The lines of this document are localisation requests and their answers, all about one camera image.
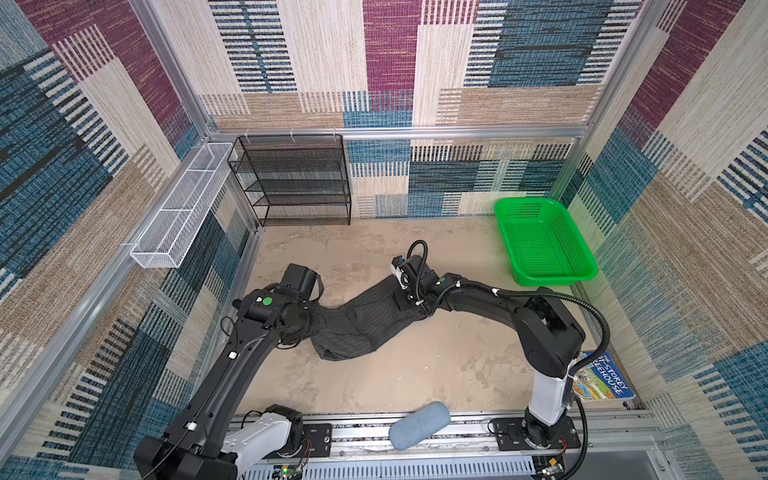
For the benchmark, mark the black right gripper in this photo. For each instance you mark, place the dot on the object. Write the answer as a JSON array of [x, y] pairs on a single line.
[[411, 305]]

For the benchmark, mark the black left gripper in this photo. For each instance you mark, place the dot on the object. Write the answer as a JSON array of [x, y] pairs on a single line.
[[319, 322]]

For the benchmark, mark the dark pinstriped long sleeve shirt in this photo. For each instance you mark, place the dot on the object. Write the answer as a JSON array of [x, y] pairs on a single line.
[[365, 323]]

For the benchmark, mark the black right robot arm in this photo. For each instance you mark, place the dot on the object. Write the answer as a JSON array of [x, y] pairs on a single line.
[[550, 337]]

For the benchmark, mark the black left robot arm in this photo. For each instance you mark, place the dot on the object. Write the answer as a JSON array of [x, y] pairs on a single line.
[[198, 444]]

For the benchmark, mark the blue-grey fuzzy microphone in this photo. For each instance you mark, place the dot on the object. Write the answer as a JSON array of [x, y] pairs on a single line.
[[419, 425]]

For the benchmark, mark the green plastic basket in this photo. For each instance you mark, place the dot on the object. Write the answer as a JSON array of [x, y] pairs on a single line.
[[543, 243]]

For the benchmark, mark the colourful treehouse book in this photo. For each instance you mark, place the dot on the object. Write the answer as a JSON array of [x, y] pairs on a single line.
[[602, 380]]

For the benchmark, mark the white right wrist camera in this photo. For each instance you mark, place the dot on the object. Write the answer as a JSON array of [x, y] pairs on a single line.
[[403, 270]]

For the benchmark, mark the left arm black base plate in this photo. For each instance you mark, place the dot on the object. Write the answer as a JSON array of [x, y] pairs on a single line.
[[313, 441]]

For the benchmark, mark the black wire mesh shelf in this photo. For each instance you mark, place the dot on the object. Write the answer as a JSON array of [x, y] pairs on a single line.
[[294, 180]]

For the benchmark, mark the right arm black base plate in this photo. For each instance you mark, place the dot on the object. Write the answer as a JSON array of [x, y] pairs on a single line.
[[510, 433]]

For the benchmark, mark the white wire mesh tray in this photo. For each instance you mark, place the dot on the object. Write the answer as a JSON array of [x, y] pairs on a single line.
[[173, 228]]

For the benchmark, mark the white slotted cable duct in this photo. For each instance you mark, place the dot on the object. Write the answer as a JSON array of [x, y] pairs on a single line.
[[503, 467]]

